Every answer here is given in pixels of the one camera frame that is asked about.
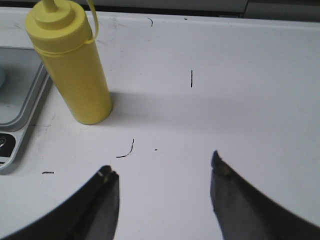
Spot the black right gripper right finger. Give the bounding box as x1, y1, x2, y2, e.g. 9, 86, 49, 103
210, 151, 320, 240

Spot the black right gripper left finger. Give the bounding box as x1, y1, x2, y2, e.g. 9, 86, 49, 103
6, 165, 120, 240

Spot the yellow squeeze bottle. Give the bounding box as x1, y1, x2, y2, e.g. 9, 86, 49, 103
25, 0, 113, 125

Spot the silver electronic kitchen scale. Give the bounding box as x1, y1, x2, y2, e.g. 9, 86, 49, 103
0, 46, 52, 175

